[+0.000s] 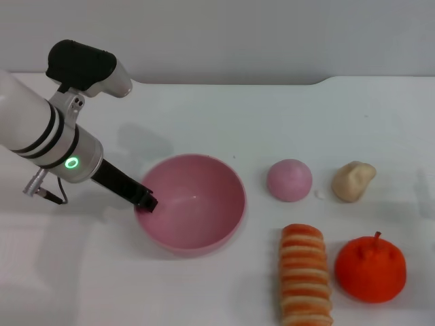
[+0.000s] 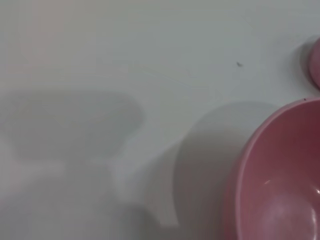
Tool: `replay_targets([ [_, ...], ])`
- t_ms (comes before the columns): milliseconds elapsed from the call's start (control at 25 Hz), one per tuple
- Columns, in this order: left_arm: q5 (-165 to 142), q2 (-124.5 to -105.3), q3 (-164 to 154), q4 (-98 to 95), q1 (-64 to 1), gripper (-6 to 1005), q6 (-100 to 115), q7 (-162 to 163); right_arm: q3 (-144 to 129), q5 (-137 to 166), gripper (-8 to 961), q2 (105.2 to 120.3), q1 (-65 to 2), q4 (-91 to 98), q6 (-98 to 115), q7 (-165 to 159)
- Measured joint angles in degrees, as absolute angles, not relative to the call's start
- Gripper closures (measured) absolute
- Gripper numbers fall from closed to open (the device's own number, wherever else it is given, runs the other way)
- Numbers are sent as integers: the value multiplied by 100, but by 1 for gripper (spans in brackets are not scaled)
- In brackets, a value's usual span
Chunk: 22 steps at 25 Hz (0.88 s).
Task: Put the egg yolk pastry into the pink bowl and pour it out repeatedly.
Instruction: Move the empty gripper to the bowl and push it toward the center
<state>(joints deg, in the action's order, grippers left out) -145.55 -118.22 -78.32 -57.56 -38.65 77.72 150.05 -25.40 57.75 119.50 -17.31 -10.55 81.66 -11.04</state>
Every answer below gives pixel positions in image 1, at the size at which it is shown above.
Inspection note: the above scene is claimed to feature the pink bowl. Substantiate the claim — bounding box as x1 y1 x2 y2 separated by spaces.
135 153 247 259

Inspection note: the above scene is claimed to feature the beige egg yolk pastry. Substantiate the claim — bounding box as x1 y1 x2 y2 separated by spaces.
331 160 377 204

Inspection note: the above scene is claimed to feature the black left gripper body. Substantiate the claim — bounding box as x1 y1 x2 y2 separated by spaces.
90 158 153 206

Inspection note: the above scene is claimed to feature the pink round bun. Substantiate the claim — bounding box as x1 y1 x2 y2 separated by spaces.
266 158 313 203

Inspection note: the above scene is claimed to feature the orange tangerine shaped bread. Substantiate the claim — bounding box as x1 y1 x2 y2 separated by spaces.
334 231 408 304

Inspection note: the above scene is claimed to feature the left arm cable with plug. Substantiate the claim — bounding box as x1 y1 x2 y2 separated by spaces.
22 168 69 206

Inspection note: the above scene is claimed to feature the orange striped bread roll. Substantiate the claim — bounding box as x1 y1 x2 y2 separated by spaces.
279 223 334 326

